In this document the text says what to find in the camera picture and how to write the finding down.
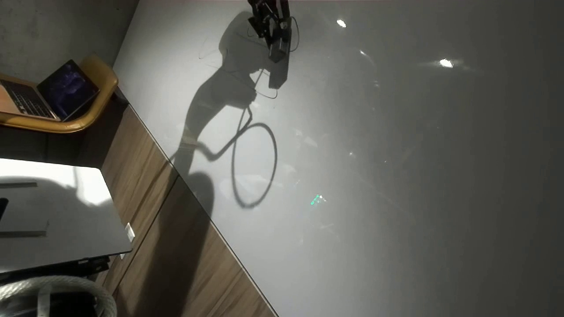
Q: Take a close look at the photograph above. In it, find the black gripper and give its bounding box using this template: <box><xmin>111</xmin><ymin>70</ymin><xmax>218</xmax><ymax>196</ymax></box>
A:
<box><xmin>244</xmin><ymin>0</ymin><xmax>294</xmax><ymax>61</ymax></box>

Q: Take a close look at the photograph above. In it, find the white corrugated hose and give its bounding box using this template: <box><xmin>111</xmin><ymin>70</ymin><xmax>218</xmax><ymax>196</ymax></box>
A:
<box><xmin>0</xmin><ymin>274</ymin><xmax>119</xmax><ymax>317</ymax></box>

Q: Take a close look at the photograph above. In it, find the open laptop computer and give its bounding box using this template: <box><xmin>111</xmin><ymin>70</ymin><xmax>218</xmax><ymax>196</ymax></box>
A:
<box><xmin>0</xmin><ymin>57</ymin><xmax>100</xmax><ymax>122</ymax></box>

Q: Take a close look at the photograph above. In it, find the white flat shelf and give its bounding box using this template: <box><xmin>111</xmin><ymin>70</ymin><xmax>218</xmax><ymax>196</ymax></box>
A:
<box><xmin>0</xmin><ymin>154</ymin><xmax>135</xmax><ymax>276</ymax></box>

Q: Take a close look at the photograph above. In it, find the large grey whiteboard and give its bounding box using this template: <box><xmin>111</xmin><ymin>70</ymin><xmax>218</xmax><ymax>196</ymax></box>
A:
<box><xmin>112</xmin><ymin>0</ymin><xmax>564</xmax><ymax>317</ymax></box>

